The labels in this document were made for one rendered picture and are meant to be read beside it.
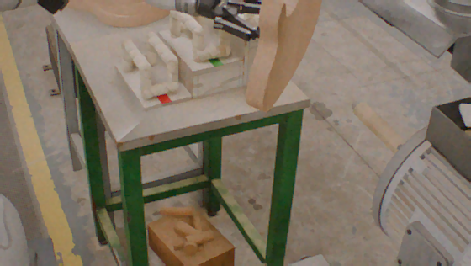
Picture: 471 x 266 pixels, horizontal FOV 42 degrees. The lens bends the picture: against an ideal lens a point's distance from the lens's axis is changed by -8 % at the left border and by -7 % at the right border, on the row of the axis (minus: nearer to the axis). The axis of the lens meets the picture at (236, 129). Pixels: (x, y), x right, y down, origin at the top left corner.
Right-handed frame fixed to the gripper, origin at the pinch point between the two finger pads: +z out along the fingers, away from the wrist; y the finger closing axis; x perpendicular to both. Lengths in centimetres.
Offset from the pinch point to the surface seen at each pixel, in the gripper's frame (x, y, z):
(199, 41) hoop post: -20.9, -5.8, -24.9
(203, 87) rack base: -32.5, -0.6, -20.6
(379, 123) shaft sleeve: 12.8, 28.2, 32.4
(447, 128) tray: 35, 44, 44
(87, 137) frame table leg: -78, 4, -67
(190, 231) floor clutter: -111, 3, -25
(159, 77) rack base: -36, -1, -36
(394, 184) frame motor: 22, 47, 39
